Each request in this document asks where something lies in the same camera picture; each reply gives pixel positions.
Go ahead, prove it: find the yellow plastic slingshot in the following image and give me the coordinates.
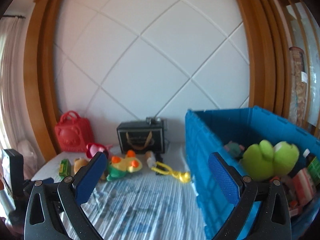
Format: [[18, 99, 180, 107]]
[[151, 161, 191, 183]]

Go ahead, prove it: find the green frog plush toy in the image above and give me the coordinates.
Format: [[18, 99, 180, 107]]
[[239, 140, 299, 181]]

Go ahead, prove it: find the striped blue white tablecloth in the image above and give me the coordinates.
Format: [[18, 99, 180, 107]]
[[31, 142, 208, 240]]

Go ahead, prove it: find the green small box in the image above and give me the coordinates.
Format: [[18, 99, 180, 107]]
[[59, 159, 71, 178]]

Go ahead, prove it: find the red bear-shaped bag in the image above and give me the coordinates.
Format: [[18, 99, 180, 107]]
[[55, 111, 95, 152]]

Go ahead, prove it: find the pink tissue pack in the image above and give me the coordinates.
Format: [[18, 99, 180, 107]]
[[292, 168, 316, 206]]

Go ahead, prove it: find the small beige capped jar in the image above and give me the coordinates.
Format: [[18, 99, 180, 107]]
[[145, 151, 157, 168]]

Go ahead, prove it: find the red pink plush toy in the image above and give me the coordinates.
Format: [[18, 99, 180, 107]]
[[86, 142, 113, 159]]

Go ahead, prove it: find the blue plastic storage crate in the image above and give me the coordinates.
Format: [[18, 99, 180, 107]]
[[185, 107, 319, 239]]

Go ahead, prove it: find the rolled patterned carpet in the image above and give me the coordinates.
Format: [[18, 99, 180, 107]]
[[289, 47, 308, 127]]

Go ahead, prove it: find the wooden glass partition screen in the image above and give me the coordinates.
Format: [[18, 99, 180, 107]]
[[278, 0, 319, 138]]

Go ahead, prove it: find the brown bear plush toy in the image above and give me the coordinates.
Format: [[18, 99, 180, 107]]
[[73, 158, 89, 174]]

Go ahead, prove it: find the brown bottle green label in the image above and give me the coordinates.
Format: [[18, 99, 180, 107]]
[[303, 149, 320, 186]]

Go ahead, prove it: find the yellow green duck plush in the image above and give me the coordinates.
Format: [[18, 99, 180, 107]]
[[106, 150, 143, 181]]

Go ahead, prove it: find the black gift bag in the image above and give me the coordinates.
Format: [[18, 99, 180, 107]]
[[117, 118, 165, 154]]

